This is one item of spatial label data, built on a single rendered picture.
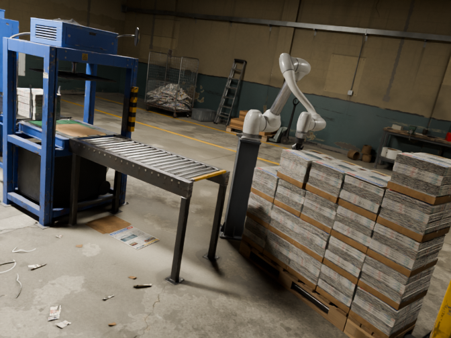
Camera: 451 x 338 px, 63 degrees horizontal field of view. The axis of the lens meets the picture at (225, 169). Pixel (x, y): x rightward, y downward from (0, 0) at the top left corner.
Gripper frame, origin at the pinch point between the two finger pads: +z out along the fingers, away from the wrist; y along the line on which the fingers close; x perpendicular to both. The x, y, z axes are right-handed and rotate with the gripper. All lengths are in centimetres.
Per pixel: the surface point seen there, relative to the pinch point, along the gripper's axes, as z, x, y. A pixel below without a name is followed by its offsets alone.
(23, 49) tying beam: -44, 163, -175
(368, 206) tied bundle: 1, -83, -18
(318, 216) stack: 25, -50, -18
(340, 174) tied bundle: -11, -57, -19
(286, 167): 1.6, -9.3, -18.7
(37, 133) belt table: 28, 166, -161
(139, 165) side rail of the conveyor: 20, 51, -113
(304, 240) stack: 48, -44, -18
